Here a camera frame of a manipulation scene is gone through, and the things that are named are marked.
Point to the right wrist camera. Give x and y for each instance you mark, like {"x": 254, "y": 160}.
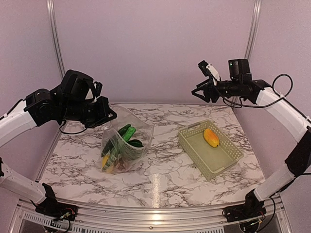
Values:
{"x": 209, "y": 71}

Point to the clear zip top bag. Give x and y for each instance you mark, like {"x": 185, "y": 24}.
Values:
{"x": 144, "y": 133}

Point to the green cucumber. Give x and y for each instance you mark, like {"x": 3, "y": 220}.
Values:
{"x": 127, "y": 132}

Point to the yellow lemon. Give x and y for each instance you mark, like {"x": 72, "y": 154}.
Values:
{"x": 106, "y": 163}

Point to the left aluminium frame post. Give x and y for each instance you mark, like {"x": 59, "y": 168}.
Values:
{"x": 55, "y": 37}

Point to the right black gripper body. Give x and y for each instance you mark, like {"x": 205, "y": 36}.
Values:
{"x": 233, "y": 90}

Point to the beige perforated plastic basket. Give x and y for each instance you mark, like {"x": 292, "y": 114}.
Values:
{"x": 211, "y": 161}

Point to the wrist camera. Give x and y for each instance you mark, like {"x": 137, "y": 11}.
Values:
{"x": 209, "y": 71}
{"x": 77, "y": 86}

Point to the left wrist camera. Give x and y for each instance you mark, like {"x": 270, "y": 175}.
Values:
{"x": 77, "y": 86}

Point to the front aluminium rail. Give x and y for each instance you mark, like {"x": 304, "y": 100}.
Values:
{"x": 96, "y": 218}

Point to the green white bok choy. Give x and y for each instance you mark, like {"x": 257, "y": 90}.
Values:
{"x": 109, "y": 146}

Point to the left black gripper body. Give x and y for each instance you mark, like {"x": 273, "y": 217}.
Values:
{"x": 91, "y": 120}

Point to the brown bread bun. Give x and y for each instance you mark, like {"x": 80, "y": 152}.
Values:
{"x": 121, "y": 165}

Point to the right aluminium frame post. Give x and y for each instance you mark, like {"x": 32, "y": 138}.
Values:
{"x": 253, "y": 29}

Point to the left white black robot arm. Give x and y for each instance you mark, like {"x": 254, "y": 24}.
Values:
{"x": 35, "y": 110}

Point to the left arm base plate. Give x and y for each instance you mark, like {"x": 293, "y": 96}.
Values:
{"x": 58, "y": 210}

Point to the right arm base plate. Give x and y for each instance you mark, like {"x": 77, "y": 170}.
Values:
{"x": 239, "y": 212}

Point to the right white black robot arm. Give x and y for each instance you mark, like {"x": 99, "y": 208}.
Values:
{"x": 262, "y": 96}

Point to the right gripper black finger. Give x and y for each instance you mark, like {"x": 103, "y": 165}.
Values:
{"x": 204, "y": 83}
{"x": 200, "y": 94}

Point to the aluminium frame post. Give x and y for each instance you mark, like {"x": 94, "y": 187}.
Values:
{"x": 253, "y": 29}
{"x": 55, "y": 37}

